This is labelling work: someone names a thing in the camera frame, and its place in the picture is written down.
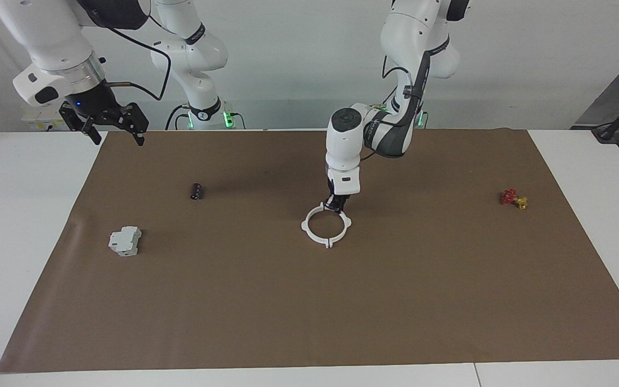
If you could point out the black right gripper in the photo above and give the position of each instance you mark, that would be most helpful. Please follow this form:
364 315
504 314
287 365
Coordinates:
97 103

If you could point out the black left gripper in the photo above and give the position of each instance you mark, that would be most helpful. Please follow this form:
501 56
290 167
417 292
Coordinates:
338 199

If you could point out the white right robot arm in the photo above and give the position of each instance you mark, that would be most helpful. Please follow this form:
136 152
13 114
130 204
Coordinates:
46 37

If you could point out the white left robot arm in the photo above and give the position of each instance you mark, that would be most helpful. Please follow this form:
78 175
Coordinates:
344 140

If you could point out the brown paper table mat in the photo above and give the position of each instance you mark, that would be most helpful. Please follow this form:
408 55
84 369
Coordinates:
309 301

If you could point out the small black cylinder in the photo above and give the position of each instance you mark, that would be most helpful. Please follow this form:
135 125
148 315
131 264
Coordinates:
197 191

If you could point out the grey circuit breaker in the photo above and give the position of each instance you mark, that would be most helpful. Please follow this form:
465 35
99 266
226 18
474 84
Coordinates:
124 242

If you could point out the white wall socket box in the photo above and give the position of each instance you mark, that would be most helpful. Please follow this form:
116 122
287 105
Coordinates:
38 122

